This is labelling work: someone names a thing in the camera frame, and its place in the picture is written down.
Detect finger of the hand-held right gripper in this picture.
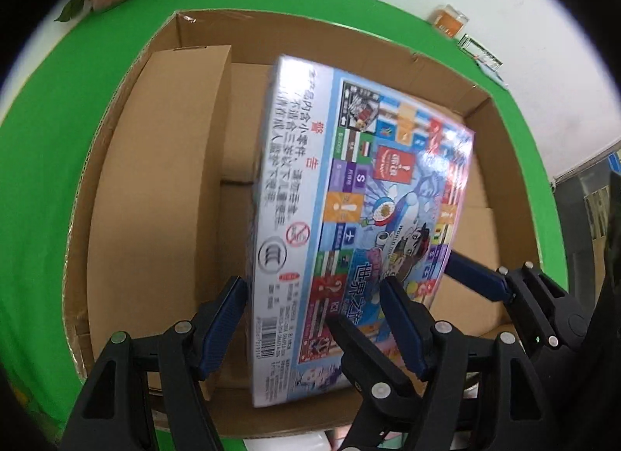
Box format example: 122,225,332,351
445,251,589,359

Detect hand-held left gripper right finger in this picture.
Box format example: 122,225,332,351
326,276,559,451

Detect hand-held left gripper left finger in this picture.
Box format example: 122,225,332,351
58,276,249,451

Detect large cardboard box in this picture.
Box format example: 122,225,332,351
61,9,541,439

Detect colourful board game box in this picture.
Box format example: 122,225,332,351
250,54,475,408

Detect glass door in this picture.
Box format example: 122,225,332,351
550,141,621,287

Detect green table cover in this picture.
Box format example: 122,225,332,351
0,0,571,451

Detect small orange box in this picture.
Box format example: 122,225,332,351
428,3,470,39

